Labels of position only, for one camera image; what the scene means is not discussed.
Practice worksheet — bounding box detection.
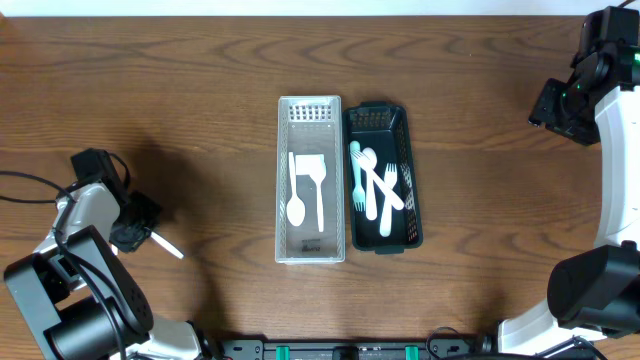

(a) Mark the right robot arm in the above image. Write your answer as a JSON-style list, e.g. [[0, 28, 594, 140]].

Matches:
[[477, 5, 639, 359]]

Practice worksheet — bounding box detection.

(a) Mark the clear plastic perforated basket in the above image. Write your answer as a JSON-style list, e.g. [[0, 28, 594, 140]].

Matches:
[[275, 95, 346, 265]]

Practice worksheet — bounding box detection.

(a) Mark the white plastic spoon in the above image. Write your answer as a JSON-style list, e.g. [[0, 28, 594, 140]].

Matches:
[[150, 231, 184, 259], [309, 154, 327, 232], [362, 147, 377, 221]]

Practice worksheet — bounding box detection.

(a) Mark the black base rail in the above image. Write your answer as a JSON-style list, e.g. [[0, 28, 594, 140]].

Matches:
[[218, 336, 523, 360]]

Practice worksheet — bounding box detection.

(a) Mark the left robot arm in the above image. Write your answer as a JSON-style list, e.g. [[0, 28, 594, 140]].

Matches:
[[4, 148, 223, 359]]

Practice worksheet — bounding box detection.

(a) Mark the white plastic fork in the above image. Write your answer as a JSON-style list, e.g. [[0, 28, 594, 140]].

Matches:
[[350, 150, 405, 210], [379, 163, 397, 237], [351, 155, 366, 212]]

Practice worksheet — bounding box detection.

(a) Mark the white plastic spoon angled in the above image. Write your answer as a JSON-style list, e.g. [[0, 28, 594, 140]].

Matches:
[[286, 152, 306, 227]]

